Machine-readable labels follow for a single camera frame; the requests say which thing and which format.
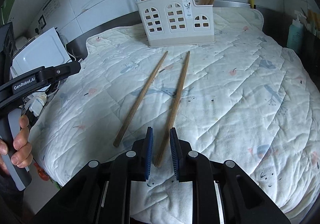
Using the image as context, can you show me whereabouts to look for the quilted cream cloth mat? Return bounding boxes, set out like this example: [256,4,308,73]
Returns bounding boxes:
[29,8,319,223]

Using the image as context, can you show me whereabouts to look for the wall instruction sticker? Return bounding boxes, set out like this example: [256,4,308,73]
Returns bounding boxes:
[42,0,60,18]

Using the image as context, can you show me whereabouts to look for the white microwave oven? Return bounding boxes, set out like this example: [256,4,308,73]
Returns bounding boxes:
[10,28,71,78]

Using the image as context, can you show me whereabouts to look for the person left hand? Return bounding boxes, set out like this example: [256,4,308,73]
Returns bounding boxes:
[0,115,33,176]

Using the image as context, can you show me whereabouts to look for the black wall socket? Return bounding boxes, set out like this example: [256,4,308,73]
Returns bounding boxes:
[38,15,47,30]

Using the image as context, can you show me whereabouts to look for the cream plastic utensil holder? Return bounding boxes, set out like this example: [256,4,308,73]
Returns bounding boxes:
[137,0,214,47]

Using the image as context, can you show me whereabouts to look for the teal spray bottle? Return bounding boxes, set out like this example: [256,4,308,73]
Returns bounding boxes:
[286,19,304,54]

